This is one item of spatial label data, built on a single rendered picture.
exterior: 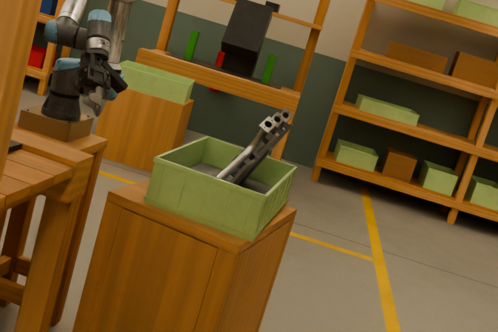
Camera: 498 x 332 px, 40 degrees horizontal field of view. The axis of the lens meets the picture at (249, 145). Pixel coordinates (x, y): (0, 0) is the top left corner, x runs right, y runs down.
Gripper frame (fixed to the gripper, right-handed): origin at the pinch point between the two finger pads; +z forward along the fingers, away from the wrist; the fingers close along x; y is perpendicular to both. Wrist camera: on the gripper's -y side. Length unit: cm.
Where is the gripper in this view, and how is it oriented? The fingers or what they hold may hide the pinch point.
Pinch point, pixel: (99, 113)
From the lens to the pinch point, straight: 219.9
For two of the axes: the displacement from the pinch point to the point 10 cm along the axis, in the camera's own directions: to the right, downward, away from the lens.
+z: 0.2, 9.3, -3.5
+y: -7.1, -2.3, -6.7
